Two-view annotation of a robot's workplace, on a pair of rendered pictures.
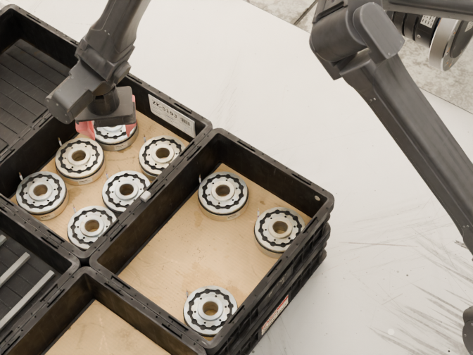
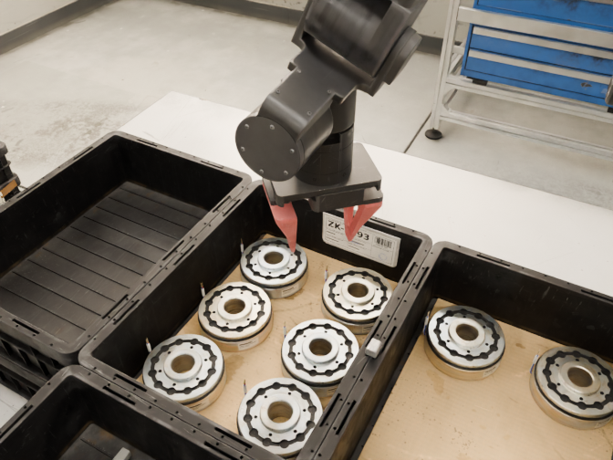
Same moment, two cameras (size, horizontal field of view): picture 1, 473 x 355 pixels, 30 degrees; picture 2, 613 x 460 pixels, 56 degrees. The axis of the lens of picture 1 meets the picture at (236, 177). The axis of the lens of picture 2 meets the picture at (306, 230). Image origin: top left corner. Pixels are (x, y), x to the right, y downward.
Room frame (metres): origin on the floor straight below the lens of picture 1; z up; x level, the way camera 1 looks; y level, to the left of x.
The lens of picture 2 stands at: (0.55, 0.33, 1.48)
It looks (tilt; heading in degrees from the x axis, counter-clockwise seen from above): 42 degrees down; 350
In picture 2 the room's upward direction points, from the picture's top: straight up
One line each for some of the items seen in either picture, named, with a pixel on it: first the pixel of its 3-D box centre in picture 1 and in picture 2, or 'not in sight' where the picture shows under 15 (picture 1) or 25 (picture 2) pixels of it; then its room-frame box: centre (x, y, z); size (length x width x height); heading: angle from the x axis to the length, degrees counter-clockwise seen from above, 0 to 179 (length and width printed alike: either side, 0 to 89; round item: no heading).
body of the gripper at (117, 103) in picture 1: (101, 96); (322, 151); (0.99, 0.23, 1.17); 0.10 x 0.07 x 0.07; 95
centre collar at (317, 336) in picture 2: (126, 189); (320, 348); (1.00, 0.23, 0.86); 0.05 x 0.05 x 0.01
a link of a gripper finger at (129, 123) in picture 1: (117, 120); (337, 206); (0.99, 0.21, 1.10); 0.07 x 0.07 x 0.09; 5
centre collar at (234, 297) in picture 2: (79, 156); (234, 307); (1.09, 0.33, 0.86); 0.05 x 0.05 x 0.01
